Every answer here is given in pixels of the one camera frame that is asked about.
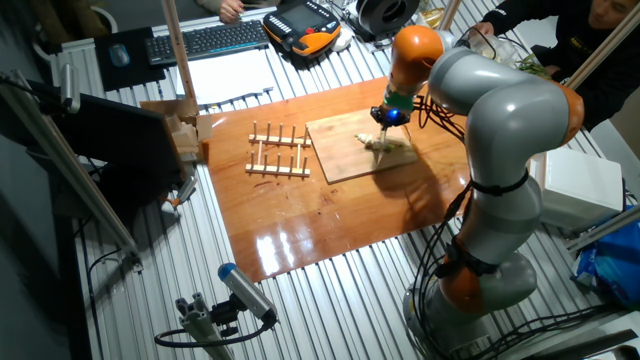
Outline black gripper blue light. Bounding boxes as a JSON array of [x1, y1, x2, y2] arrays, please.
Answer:
[[369, 105, 412, 135]]

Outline steel kitchen knife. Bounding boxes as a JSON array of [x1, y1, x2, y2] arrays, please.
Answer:
[[373, 125, 389, 166]]

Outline left forearm black sleeve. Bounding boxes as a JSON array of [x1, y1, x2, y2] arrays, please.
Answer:
[[559, 67, 640, 132]]

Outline grey-sleeved forearm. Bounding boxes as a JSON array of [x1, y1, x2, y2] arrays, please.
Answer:
[[193, 0, 225, 15]]

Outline right forearm black sleeve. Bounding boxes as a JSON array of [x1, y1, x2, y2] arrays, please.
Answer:
[[483, 4, 571, 39]]

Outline hand of grey-sleeved person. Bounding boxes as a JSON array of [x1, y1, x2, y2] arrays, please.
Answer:
[[218, 0, 246, 25]]

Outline green wrist flange adapter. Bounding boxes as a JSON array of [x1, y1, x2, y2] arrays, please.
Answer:
[[382, 89, 416, 112]]

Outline small white rounded object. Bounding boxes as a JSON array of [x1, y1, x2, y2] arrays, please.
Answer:
[[331, 27, 355, 53]]

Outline wooden peg dish rack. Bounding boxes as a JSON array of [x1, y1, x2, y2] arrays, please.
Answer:
[[244, 120, 313, 179]]

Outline black filament spool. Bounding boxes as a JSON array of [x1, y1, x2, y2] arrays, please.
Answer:
[[355, 0, 422, 37]]

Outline yellowish wrapped package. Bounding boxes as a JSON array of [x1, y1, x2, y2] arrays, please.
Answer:
[[415, 7, 446, 30]]

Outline clear plastic bag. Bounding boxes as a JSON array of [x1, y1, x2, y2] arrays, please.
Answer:
[[467, 33, 521, 69]]

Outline orange black teach pendant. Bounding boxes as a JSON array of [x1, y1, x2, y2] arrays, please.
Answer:
[[262, 0, 343, 59]]

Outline green scallion bunch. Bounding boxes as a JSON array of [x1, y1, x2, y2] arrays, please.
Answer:
[[514, 52, 551, 79]]

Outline white paper sheet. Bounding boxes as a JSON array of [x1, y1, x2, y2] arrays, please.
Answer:
[[174, 48, 276, 107]]

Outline black computer keyboard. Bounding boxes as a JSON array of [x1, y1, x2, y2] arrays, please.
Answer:
[[144, 18, 271, 67]]

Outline white foam box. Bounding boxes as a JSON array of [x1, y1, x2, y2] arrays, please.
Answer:
[[528, 145, 625, 232]]

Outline small wooden block stack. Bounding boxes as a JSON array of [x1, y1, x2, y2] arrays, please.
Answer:
[[139, 97, 215, 164]]

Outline black-jacket person torso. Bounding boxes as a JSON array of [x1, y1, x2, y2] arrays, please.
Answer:
[[532, 0, 640, 91]]

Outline aluminium profile bar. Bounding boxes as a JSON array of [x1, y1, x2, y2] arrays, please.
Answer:
[[566, 203, 640, 253]]

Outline black mouse pad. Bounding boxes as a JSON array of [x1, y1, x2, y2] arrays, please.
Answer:
[[93, 25, 167, 93]]

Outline black flat monitor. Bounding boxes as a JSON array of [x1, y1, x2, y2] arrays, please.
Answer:
[[49, 92, 187, 191]]

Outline blue plastic bag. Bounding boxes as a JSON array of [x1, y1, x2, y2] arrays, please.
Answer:
[[571, 204, 640, 309]]

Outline grey computer mouse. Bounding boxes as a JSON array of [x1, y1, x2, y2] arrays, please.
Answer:
[[108, 42, 131, 68]]

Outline bamboo cutting board with handle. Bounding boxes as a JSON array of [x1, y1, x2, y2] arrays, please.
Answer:
[[305, 107, 420, 185]]

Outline black robot arm cable bundle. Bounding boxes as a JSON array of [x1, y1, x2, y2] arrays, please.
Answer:
[[408, 93, 475, 359]]

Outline wooden frame post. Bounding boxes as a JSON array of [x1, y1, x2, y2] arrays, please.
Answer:
[[437, 0, 462, 32], [159, 0, 198, 101], [563, 3, 640, 95]]

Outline orange handled clamp tool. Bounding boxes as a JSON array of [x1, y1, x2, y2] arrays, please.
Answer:
[[160, 175, 199, 215]]

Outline silver camera with blue cap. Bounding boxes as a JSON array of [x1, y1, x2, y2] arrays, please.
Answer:
[[217, 262, 280, 327]]

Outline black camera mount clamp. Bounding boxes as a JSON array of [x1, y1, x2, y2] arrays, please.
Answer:
[[209, 294, 241, 339]]

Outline black cables on table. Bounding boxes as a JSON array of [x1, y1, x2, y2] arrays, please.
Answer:
[[469, 302, 619, 360]]

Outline aluminium extrusion camera stand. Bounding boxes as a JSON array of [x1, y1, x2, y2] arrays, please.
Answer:
[[174, 292, 236, 360]]

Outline black camera cable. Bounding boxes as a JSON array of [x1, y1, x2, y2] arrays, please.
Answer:
[[153, 319, 276, 349]]

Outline small silver camera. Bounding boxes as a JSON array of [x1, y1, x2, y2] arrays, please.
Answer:
[[58, 62, 82, 115]]

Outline aluminium frame strut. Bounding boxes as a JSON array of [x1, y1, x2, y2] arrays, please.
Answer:
[[0, 69, 144, 271]]

